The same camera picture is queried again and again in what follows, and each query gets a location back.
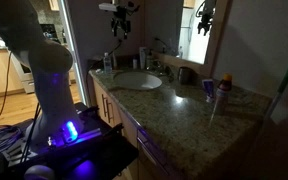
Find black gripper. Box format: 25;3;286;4
110;0;141;41

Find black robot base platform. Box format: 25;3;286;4
0;101;140;180

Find chrome faucet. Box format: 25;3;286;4
149;58;176;83

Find clear plastic water bottle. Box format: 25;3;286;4
103;52;113;75

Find tall white tube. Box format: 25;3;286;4
138;46;148;70

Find clear soap dispenser bottle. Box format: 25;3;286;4
146;49;154;70

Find white oval sink basin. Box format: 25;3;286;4
113;70;164;91

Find dark kitchen appliance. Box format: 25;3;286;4
39;23;62;45

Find dark metal cup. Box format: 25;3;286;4
177;66;194;85

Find white kitchen oven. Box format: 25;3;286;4
9;53;36;95

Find blue cup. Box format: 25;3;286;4
201;79;216;104

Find granite topped vanity cabinet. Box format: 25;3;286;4
88;68;273;180

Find orange capped spray can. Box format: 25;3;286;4
213;73;234;117

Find round dark knob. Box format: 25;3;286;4
23;164;56;180

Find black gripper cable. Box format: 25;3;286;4
86;38;124;98

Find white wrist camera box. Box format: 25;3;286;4
98;2;119;13

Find white door frame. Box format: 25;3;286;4
57;0;89;107

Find chrome faucet handle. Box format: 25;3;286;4
163;65;174;78

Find metal cabinet door handle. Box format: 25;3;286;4
100;93;108;118
106;98;116;125

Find wood framed wall mirror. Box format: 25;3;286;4
143;0;232;77

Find metal drawer handle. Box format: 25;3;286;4
136;135;168;168

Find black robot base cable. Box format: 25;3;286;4
19;102;42;164

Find green handled mop stick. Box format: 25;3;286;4
263;40;288;122

